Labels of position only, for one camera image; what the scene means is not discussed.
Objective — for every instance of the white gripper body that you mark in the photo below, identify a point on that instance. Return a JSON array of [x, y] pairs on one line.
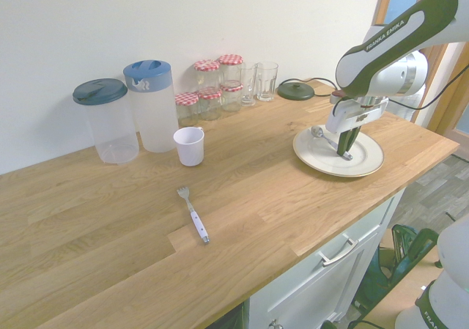
[[351, 114]]

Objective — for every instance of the clear glass tumbler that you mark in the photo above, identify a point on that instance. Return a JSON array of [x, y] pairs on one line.
[[266, 80]]

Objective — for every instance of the white plastic mug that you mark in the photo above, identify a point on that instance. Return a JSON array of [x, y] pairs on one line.
[[190, 149]]

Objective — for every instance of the clear pitcher blue lid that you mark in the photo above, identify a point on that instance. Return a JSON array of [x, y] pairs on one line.
[[155, 116]]

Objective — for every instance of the clear plastic wrapped bundle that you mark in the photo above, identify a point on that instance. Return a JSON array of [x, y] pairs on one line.
[[406, 113]]

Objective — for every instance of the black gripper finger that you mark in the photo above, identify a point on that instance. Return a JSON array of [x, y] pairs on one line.
[[343, 144], [353, 138]]

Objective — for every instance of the clear pitcher dark teal lid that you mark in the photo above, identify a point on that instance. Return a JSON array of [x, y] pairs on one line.
[[110, 124]]

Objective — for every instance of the white kitchen cabinet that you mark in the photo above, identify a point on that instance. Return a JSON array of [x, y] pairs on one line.
[[311, 292]]

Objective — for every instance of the white plate with gold rim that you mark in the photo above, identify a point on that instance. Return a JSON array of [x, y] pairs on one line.
[[362, 160]]

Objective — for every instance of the glass jar red checked lid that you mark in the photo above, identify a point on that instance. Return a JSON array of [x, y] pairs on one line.
[[231, 69], [187, 107], [210, 103], [231, 96], [207, 74]]

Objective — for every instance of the silver cabinet knob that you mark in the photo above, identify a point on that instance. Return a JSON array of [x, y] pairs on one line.
[[274, 323]]

